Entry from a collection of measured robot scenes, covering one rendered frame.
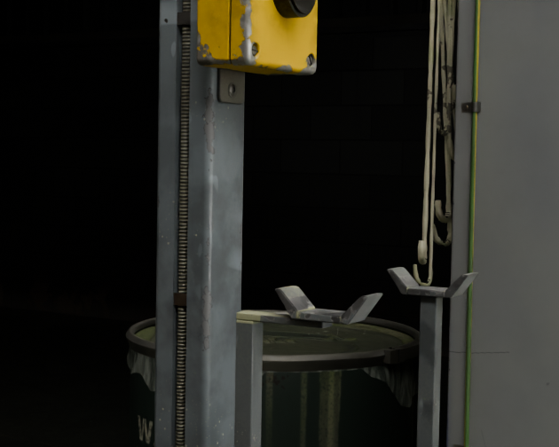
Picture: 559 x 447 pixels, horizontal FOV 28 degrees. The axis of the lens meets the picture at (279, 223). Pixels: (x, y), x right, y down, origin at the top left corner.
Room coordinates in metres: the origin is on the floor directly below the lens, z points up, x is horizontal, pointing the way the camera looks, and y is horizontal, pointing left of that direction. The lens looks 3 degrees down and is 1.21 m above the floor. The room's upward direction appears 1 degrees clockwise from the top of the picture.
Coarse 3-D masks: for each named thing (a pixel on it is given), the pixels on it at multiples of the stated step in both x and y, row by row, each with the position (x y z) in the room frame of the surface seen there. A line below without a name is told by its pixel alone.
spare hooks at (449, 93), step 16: (432, 0) 1.46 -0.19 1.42; (448, 0) 1.47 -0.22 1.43; (432, 16) 1.45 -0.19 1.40; (448, 16) 1.47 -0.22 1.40; (432, 32) 1.45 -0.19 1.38; (448, 32) 1.47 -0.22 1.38; (432, 48) 1.45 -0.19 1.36; (448, 48) 1.47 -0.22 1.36; (432, 64) 1.45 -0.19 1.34; (448, 64) 1.47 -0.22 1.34; (448, 80) 1.47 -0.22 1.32; (448, 96) 1.48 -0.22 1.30; (448, 112) 1.48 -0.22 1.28; (448, 128) 1.48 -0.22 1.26; (448, 144) 1.46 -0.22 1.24; (432, 160) 1.46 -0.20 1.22; (448, 160) 1.48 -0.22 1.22; (432, 176) 1.45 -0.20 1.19; (448, 176) 1.48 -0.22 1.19; (432, 192) 1.45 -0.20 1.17; (448, 192) 1.49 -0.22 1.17; (432, 208) 1.45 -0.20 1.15; (448, 208) 1.49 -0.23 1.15; (432, 224) 1.45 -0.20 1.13; (448, 224) 1.49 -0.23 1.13; (432, 240) 1.45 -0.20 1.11; (448, 240) 1.49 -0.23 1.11; (432, 256) 1.45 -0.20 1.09; (416, 272) 1.43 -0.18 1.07; (432, 272) 1.45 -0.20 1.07
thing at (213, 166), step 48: (192, 0) 0.98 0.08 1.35; (192, 48) 0.98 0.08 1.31; (192, 96) 0.98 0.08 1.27; (192, 144) 0.98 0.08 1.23; (240, 144) 1.02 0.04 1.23; (192, 192) 0.98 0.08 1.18; (240, 192) 1.02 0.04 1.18; (192, 240) 0.98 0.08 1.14; (240, 240) 1.02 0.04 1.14; (192, 288) 0.98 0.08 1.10; (240, 288) 1.02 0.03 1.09; (192, 336) 0.98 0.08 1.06; (192, 384) 0.98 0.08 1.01; (192, 432) 0.98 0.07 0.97
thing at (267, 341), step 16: (144, 336) 2.14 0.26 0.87; (272, 336) 2.19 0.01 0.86; (288, 336) 2.20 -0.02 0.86; (304, 336) 2.21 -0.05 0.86; (320, 336) 2.22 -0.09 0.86; (336, 336) 2.20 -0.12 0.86; (352, 336) 2.23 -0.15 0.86; (368, 336) 2.23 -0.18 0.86; (384, 336) 2.22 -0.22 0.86; (400, 336) 2.20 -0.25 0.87; (272, 352) 2.02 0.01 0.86; (288, 352) 2.02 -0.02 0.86; (304, 352) 2.02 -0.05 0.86; (320, 352) 2.03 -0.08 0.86; (336, 352) 2.03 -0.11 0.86; (352, 352) 2.03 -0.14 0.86
